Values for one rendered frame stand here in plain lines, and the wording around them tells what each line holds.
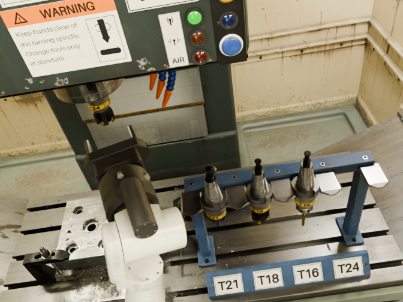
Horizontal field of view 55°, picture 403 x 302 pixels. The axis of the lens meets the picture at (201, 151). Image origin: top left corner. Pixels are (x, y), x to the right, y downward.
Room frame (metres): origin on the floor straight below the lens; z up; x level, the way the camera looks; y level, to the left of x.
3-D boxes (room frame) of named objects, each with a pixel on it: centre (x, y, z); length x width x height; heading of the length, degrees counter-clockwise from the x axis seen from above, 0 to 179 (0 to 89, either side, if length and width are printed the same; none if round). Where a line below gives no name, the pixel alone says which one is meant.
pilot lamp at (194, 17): (0.52, -0.03, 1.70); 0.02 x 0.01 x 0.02; 87
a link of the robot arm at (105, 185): (0.48, 0.15, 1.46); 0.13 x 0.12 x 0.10; 104
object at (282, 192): (0.58, -0.17, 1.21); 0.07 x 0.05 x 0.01; 177
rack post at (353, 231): (0.62, -0.39, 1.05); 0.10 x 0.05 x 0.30; 177
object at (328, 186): (0.57, -0.28, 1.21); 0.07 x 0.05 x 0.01; 177
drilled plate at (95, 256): (0.76, 0.34, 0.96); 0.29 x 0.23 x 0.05; 87
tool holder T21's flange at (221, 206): (0.59, -0.01, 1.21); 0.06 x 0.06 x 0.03
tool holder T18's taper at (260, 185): (0.58, -0.12, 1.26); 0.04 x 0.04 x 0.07
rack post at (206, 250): (0.65, 0.04, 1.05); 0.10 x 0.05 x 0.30; 177
